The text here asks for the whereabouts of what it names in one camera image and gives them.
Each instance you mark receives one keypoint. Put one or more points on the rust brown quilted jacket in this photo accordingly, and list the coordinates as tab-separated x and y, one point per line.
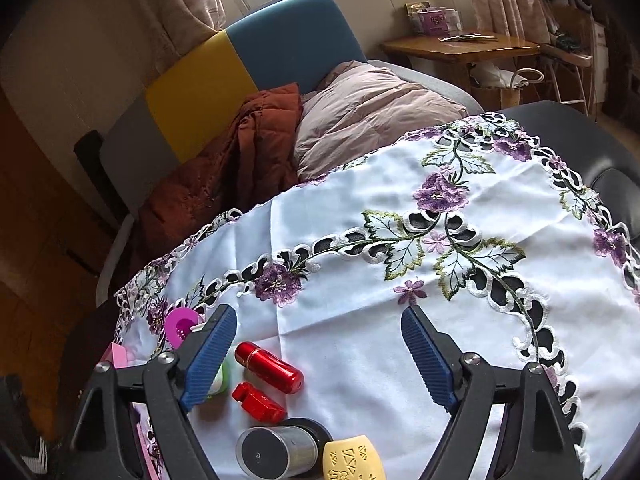
249	164

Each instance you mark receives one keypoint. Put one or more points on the red plastic block toy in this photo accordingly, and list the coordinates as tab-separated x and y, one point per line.
258	405

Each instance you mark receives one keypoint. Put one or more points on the grey yellow blue sofa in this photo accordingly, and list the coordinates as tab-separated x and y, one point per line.
196	99

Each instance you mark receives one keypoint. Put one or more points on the white floral embroidered tablecloth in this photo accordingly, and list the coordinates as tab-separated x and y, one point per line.
501	240

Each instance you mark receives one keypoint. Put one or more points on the beige patterned curtain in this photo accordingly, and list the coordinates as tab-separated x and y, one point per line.
178	26

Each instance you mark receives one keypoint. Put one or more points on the black rolled mat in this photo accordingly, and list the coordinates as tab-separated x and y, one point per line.
87	150

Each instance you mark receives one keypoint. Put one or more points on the silver black cylinder container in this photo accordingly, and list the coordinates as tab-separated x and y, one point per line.
292	449

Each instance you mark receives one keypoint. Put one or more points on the wooden side table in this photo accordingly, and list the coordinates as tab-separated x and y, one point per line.
462	56

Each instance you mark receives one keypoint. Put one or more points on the magenta plastic cup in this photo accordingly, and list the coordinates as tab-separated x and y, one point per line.
178	325

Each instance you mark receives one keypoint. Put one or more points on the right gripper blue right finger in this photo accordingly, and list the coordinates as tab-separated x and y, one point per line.
435	355

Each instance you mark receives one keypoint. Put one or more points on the yellow patterned oval soap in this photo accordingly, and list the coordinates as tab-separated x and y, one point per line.
354	458

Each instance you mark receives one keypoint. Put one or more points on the pink shallow cardboard box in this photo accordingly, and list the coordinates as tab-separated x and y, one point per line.
117	355

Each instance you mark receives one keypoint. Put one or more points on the white green square dispenser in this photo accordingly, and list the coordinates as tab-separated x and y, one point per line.
221	381

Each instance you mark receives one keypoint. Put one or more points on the red metallic lipstick tube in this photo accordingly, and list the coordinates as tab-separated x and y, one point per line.
269	368

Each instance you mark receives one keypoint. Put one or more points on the black leather chair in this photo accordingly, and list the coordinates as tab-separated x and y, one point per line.
603	162

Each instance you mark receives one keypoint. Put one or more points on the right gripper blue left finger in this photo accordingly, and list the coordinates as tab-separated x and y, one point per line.
201	356

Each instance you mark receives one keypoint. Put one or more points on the pale pink quilted blanket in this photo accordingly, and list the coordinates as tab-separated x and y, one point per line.
358	108

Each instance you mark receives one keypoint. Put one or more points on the purple box on side table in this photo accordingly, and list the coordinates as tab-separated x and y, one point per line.
433	21

